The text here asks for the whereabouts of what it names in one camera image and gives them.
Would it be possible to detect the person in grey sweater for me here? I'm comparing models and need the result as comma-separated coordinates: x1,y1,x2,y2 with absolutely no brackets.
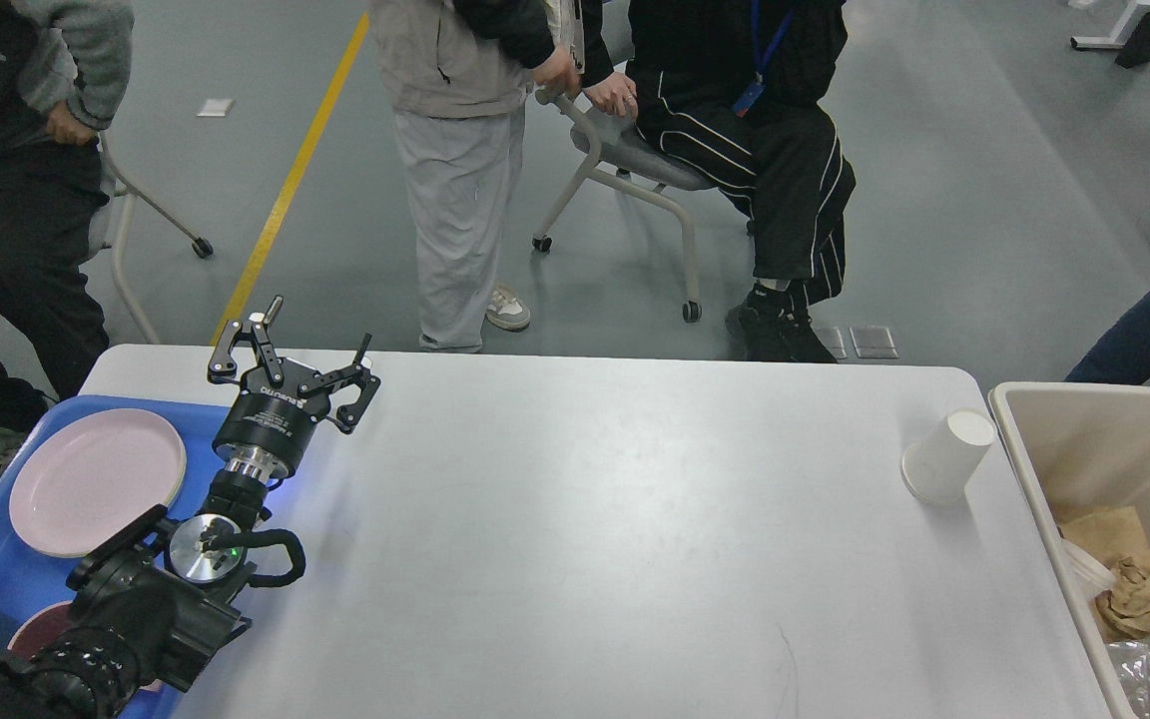
0,1,135,433

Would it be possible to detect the person in beige coat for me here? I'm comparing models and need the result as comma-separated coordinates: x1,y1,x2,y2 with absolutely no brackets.
368,1,578,354

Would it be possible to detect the left white chair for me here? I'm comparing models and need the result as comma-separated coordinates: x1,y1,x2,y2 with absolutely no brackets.
86,130,215,346

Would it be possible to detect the white paper scrap on floor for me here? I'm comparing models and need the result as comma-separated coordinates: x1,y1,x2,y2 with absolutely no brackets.
196,97,236,118

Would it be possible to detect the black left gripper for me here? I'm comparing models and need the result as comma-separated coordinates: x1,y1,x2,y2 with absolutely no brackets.
207,295,382,482

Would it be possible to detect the blue plastic tray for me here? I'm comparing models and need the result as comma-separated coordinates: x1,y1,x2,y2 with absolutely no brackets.
0,395,227,624

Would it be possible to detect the metal floor socket plate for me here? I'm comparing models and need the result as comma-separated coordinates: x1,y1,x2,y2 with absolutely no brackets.
814,327,848,360
850,326,899,360

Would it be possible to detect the white desk leg base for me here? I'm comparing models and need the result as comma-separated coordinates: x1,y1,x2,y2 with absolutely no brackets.
1070,1,1150,69

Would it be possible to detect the person in black tracksuit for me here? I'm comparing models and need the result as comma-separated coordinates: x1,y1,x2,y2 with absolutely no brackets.
583,1,857,364

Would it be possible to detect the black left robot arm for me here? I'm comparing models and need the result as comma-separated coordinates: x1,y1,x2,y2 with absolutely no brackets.
0,297,380,718

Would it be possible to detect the brown paper bag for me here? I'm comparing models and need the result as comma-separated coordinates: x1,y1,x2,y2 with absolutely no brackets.
1057,505,1150,572

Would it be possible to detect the pink plate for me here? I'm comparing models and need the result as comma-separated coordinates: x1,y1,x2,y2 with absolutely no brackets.
9,408,187,558

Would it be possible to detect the brown paper ball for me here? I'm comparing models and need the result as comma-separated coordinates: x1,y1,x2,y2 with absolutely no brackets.
1093,554,1150,642

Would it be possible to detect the beige plastic bin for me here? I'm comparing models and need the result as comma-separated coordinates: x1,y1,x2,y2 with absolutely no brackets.
987,381,1150,718

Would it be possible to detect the white office chair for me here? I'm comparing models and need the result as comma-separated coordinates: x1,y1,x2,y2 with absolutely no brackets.
531,87,715,324

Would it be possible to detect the pink mug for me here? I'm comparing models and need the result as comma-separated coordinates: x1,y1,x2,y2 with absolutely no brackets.
8,599,169,693

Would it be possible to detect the white paper cup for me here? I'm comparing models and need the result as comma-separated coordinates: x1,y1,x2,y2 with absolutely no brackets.
900,408,998,505
1060,538,1117,602

